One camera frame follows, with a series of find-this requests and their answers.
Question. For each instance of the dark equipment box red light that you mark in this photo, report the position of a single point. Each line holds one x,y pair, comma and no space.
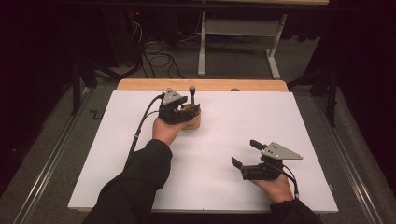
137,14

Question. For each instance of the white board sheet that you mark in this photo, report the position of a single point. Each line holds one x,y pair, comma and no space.
233,124

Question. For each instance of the aluminium floor rail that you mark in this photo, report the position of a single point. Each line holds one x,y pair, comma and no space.
42,180
353,177

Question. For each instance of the person's left hand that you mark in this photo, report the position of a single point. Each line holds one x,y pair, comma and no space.
166,132

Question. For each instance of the person's right hand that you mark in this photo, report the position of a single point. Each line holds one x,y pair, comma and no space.
277,189

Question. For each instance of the tan bear holder cup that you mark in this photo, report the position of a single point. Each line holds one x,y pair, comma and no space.
193,123

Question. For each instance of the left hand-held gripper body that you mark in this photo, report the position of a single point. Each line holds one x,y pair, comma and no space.
171,96

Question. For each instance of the black metal stand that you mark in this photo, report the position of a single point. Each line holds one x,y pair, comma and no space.
76,90
332,99

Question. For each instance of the white metal frame desk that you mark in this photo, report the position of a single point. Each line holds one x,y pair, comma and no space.
239,27

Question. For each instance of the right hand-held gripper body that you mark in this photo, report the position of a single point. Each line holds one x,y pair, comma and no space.
278,151

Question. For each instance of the wooden table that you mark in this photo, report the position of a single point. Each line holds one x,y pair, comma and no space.
218,84

